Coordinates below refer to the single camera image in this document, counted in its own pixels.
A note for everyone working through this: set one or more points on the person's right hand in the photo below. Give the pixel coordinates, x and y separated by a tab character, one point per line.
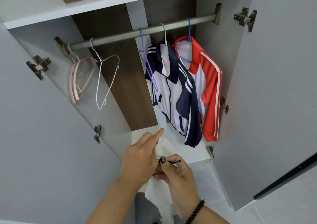
180	184

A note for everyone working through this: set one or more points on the person's left hand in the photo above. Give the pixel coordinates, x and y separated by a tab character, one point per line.
138	162

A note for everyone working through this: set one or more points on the person's right thumb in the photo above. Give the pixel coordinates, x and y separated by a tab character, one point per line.
164	162

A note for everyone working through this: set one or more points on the white garment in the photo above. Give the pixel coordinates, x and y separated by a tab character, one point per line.
158	196

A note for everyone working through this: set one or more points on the person's right forearm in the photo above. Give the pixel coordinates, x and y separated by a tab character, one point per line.
210	217

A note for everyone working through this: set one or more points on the person's left forearm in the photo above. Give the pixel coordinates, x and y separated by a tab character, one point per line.
114	204

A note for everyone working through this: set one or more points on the metal door hinge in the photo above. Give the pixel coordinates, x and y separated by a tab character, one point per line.
97	133
245	18
224	105
38	66
211	152

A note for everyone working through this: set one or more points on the grey trousers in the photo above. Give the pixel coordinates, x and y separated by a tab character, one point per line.
145	209

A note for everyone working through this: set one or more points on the navy and white jacket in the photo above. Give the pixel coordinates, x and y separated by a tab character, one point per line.
178	100

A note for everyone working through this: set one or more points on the red and white jacket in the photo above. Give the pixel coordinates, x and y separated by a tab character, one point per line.
210	87

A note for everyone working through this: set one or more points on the grey wardrobe cabinet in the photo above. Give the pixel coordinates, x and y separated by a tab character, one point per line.
118	82

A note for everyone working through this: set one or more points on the purple clothes hanger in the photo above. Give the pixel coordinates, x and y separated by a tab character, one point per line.
148	65

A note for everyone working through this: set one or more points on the pink clothes hanger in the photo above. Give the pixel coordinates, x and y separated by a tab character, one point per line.
72	90
77	93

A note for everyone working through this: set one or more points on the grey wardrobe door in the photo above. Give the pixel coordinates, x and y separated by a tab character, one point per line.
267	95
37	144

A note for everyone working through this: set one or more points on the beige clothes hanger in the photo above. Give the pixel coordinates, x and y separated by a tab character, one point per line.
165	36

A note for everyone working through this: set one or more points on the blue clothes hanger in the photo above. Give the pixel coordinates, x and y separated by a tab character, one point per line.
189	30

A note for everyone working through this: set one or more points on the grey metal clothes rail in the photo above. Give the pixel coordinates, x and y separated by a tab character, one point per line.
118	37

